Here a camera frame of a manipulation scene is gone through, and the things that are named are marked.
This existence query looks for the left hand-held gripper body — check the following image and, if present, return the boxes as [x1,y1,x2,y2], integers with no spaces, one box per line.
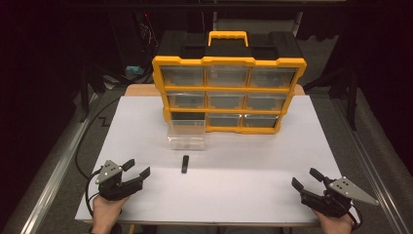
[94,159,144,202]

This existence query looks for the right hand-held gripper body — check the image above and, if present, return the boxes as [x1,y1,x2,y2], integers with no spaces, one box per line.
[300,175,381,218]

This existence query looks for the small black rectangular object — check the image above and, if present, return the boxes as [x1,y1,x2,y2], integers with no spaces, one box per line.
[180,154,190,175]

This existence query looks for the clear plastic drawer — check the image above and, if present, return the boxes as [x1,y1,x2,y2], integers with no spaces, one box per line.
[167,119,207,151]

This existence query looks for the person's right hand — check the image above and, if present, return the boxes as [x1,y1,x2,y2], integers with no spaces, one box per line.
[313,210,355,234]

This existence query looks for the person's left hand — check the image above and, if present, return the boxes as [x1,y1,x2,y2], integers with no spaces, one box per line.
[92,194,131,234]

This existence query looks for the white table board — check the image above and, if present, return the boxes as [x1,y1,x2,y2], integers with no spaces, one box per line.
[74,95,360,226]

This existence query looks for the black stand legs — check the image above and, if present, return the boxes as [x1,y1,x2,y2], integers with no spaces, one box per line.
[304,63,362,132]
[78,60,110,124]

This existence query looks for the teal object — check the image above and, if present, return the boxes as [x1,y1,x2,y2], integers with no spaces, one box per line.
[125,64,145,78]

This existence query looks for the grid of clear drawers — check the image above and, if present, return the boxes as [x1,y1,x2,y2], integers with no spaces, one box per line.
[161,65,298,129]

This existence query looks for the yellow and black organizer cabinet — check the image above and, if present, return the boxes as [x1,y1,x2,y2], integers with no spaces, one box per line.
[151,30,308,136]

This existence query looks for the left hand-held gripper cable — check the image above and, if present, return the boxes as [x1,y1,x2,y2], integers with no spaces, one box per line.
[84,169,102,218]

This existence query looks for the hand-held gripper cable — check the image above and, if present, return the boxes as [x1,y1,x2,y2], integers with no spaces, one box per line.
[337,194,362,231]
[84,169,102,218]

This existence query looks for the right hand-held gripper cable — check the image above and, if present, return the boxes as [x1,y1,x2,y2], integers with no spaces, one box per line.
[337,194,362,231]

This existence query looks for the metal floor rail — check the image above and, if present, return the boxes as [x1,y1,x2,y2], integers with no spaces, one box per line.
[19,92,100,234]
[330,97,411,234]

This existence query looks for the long black floor cable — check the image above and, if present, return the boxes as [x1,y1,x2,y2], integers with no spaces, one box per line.
[74,97,122,180]

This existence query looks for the bundle of hanging wires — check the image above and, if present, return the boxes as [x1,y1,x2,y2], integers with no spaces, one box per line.
[137,12,161,52]

